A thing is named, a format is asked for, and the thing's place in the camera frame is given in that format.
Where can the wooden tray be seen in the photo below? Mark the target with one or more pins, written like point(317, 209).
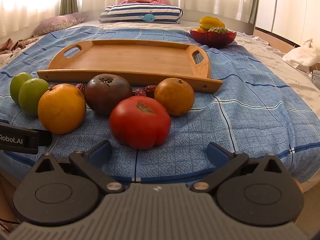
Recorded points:
point(130, 60)

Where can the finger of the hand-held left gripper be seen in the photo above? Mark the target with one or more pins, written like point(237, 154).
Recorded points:
point(45, 138)

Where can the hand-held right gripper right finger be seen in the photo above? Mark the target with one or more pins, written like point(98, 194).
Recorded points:
point(217, 152)

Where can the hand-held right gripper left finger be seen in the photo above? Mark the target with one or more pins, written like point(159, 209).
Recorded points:
point(101, 152)

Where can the red jujube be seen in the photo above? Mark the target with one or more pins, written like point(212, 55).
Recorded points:
point(150, 90)
point(81, 87)
point(138, 93)

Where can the pink clothes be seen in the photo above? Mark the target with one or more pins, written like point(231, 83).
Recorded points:
point(12, 46)

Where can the purple floral pillow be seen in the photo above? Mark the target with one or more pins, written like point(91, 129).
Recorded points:
point(57, 22)

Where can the dark purple tomato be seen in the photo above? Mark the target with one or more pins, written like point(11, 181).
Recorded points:
point(107, 95)

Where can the white plastic bag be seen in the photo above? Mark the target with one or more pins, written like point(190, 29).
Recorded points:
point(305, 53)

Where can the red glass bowl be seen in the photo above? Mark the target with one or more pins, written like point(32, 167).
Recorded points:
point(212, 39)

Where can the striped whale pillow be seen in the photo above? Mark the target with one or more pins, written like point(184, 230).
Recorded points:
point(140, 12)

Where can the large orange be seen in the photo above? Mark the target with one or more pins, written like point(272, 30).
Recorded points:
point(61, 110)

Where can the small dark orange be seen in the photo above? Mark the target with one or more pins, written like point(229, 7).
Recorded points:
point(175, 97)

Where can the green custard apple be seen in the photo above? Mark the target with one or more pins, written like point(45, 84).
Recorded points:
point(218, 30)

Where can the blue checked bedsheet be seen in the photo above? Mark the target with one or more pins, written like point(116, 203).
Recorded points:
point(250, 110)

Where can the orange fruit in bowl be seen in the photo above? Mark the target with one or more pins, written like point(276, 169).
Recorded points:
point(201, 29)

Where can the white wardrobe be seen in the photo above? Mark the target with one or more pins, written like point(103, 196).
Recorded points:
point(295, 5)

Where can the yellow starfruit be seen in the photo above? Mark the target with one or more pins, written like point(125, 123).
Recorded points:
point(211, 22)

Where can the red tomato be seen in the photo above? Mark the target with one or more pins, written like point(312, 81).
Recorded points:
point(140, 127)

